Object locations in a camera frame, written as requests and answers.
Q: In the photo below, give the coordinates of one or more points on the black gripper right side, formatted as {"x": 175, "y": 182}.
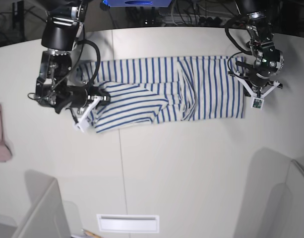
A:
{"x": 77, "y": 97}

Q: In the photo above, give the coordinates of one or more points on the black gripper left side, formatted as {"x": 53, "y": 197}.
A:
{"x": 260, "y": 71}

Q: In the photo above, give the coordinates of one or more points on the blue white striped T-shirt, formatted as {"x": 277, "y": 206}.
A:
{"x": 163, "y": 89}

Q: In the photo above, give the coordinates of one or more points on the black robot arm right side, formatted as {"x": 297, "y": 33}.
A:
{"x": 64, "y": 31}

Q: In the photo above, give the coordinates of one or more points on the black power strip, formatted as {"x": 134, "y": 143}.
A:
{"x": 212, "y": 21}

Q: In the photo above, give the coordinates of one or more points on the blue box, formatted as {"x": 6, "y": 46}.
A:
{"x": 137, "y": 3}

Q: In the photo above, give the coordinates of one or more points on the white rectangular tray slot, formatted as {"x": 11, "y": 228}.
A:
{"x": 141, "y": 224}

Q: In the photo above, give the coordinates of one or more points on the grey bin right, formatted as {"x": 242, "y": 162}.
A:
{"x": 273, "y": 202}

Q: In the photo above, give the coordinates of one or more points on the grey bin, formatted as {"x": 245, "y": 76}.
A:
{"x": 48, "y": 216}
{"x": 273, "y": 202}

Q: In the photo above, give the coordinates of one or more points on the grey bin left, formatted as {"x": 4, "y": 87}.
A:
{"x": 48, "y": 216}

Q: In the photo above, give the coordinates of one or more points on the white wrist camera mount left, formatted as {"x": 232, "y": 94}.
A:
{"x": 257, "y": 93}

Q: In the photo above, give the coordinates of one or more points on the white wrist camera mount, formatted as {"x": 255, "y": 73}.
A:
{"x": 257, "y": 93}
{"x": 80, "y": 115}

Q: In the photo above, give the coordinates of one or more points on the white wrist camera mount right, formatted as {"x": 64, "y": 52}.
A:
{"x": 80, "y": 115}

